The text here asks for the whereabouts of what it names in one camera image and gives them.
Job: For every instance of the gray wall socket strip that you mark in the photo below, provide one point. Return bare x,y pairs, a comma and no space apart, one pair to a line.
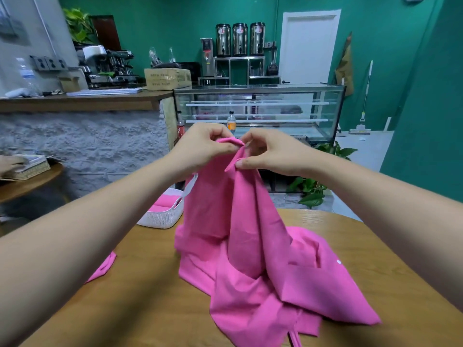
47,63

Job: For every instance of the small tan box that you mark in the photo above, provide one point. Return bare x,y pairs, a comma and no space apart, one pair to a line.
69,84

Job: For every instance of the pile of pink cloths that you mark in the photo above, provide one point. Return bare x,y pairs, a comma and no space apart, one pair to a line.
103,267

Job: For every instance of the clear plastic water bottle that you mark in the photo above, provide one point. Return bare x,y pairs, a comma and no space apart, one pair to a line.
27,77

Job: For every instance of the silver coffee machine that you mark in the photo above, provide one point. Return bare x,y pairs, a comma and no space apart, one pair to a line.
108,68

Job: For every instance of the metal urn stand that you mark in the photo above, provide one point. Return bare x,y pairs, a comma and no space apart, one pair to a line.
239,68

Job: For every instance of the person's right forearm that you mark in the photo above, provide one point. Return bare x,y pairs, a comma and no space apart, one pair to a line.
398,213

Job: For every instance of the glass display case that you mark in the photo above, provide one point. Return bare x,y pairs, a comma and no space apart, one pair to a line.
289,104

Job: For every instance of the white flat tray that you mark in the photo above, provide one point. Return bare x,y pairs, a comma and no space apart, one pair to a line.
105,91

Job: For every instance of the pink towel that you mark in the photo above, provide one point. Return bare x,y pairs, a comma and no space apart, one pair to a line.
168,199
253,271
159,208

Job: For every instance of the tall silver dispenser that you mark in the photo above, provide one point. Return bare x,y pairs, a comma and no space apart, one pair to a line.
208,57

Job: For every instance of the red label cola bottle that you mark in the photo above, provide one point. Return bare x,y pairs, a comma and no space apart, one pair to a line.
181,130

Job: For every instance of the cardboard box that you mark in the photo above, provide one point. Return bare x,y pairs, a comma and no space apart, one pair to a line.
168,79

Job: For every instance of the steel drink urn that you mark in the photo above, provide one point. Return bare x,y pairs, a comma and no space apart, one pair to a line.
223,39
239,39
257,38

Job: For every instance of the person's left forearm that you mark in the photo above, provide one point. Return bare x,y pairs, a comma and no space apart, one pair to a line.
79,249

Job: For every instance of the white woven plastic basket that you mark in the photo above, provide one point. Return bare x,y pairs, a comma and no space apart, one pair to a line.
163,219

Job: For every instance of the person's left hand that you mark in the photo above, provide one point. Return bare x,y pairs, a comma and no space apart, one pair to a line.
199,149

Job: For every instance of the white mop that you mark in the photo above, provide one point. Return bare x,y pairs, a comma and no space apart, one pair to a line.
360,130

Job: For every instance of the white door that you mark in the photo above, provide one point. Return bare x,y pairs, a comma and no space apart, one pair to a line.
309,50

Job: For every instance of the wooden bar counter top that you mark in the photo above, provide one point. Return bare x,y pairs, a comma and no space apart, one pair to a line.
87,102

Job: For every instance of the small round wooden side table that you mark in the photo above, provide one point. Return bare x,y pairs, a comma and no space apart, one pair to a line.
29,184

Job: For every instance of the green potted plant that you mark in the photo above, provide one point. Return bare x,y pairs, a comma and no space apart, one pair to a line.
312,188

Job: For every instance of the leafy plant on shelf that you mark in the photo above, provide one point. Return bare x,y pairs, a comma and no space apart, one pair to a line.
79,25

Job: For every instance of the person's right hand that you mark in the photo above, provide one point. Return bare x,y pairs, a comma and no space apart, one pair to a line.
278,154

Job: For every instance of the clear bottle with orange label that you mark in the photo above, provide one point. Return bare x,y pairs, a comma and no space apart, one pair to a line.
231,123

